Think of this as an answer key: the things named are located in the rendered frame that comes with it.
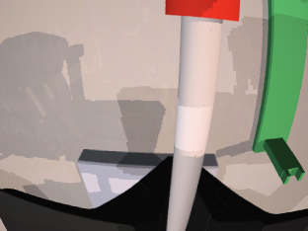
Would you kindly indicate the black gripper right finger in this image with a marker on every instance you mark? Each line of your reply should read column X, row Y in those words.
column 217, row 208

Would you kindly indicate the grey pin with red cap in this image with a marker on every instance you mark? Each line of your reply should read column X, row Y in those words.
column 200, row 50

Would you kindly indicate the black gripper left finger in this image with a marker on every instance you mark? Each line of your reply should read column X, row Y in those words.
column 141, row 208

